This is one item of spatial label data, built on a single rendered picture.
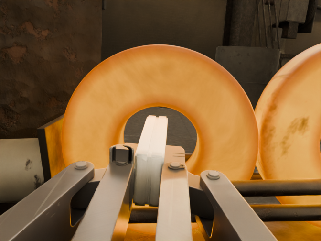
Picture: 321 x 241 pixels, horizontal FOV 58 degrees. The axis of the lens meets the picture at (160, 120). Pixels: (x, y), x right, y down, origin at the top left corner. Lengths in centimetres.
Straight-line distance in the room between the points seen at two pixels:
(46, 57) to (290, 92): 32
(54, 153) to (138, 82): 8
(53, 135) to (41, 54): 22
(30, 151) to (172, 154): 12
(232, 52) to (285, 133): 243
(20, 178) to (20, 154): 2
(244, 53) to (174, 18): 536
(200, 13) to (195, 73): 818
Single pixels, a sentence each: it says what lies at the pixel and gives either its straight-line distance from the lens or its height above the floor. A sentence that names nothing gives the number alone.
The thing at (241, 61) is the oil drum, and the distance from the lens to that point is 263.
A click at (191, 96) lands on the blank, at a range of 21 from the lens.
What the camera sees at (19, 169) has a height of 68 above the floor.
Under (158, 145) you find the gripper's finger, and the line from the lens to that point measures 16.
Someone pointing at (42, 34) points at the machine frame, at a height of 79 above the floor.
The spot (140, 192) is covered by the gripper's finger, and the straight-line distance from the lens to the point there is 16.
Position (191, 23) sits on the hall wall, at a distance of 819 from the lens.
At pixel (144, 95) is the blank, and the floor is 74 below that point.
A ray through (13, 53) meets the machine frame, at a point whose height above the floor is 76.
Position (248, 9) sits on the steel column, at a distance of 433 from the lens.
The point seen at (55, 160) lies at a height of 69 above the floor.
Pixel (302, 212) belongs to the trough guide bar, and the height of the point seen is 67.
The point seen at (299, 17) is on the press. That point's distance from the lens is 812.
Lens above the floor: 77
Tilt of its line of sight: 13 degrees down
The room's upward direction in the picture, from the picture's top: 4 degrees clockwise
